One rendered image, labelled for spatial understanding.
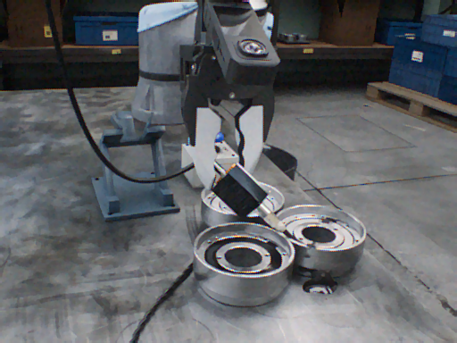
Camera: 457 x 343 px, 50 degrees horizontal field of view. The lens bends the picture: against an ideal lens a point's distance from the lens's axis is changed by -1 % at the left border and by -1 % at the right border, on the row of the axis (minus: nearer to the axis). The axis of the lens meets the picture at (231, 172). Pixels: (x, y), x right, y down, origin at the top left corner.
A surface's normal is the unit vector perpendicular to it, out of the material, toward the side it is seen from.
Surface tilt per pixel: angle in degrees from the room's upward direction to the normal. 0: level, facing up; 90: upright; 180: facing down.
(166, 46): 90
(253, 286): 90
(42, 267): 0
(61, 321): 0
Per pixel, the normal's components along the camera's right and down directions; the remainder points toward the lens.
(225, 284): -0.33, 0.36
